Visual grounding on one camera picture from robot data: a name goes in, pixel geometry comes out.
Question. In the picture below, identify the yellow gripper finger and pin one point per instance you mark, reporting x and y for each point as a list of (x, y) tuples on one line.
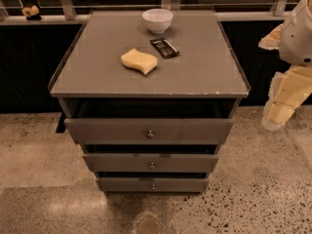
[(272, 40), (288, 91)]

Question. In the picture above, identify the grey top drawer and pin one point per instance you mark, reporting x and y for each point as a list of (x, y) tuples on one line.
[(148, 130)]

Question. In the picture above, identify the grey drawer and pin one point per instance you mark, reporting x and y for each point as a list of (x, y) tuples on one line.
[(148, 130), (155, 184), (150, 163)]

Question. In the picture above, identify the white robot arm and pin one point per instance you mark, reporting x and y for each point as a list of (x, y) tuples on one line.
[(296, 36)]

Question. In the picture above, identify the grey drawer cabinet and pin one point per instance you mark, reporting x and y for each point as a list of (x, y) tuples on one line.
[(203, 81)]

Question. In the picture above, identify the grey bottom drawer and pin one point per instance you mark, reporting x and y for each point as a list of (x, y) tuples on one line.
[(155, 184)]

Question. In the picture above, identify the grey middle drawer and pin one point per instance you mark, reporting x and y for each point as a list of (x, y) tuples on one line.
[(150, 163)]

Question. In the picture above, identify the black snack bar wrapper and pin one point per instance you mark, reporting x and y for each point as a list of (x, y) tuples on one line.
[(164, 48)]

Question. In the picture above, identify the white ceramic bowl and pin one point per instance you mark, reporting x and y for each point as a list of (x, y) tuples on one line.
[(158, 20)]

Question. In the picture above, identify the yellow sponge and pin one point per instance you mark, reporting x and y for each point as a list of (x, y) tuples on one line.
[(140, 61)]

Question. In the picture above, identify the metal window railing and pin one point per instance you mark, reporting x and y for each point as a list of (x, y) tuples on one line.
[(66, 4)]

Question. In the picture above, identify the yellow object on ledge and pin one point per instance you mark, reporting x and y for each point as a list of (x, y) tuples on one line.
[(31, 12)]

